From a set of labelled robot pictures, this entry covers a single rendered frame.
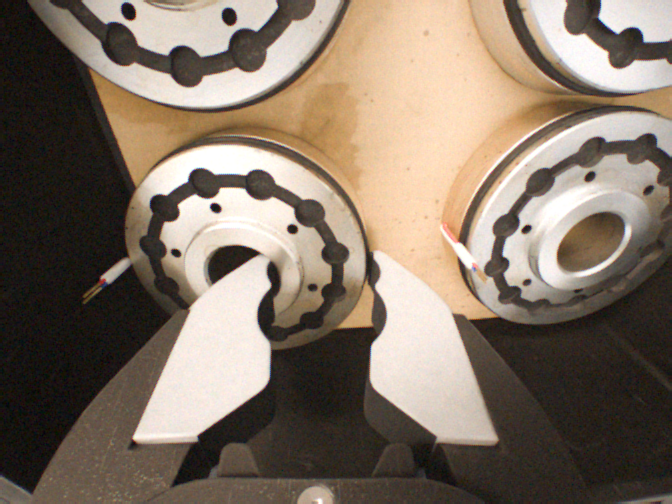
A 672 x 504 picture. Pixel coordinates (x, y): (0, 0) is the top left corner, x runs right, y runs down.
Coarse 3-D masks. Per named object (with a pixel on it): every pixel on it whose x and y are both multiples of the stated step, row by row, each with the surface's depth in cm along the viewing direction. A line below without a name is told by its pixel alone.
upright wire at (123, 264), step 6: (126, 258) 12; (120, 264) 11; (126, 264) 12; (108, 270) 11; (114, 270) 11; (120, 270) 11; (102, 276) 11; (108, 276) 11; (114, 276) 11; (102, 282) 11; (108, 282) 11; (102, 288) 11; (84, 294) 10; (84, 300) 10
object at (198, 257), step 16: (208, 224) 11; (224, 224) 10; (240, 224) 10; (256, 224) 10; (192, 240) 10; (208, 240) 10; (224, 240) 10; (240, 240) 10; (256, 240) 10; (272, 240) 10; (288, 240) 11; (192, 256) 11; (208, 256) 11; (272, 256) 11; (288, 256) 11; (192, 272) 11; (208, 272) 11; (288, 272) 11; (304, 272) 12; (192, 288) 12; (208, 288) 12; (288, 288) 12; (288, 304) 12
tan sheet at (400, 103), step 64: (384, 0) 10; (448, 0) 10; (320, 64) 11; (384, 64) 11; (448, 64) 11; (128, 128) 12; (192, 128) 12; (320, 128) 12; (384, 128) 12; (448, 128) 12; (384, 192) 14; (448, 192) 14
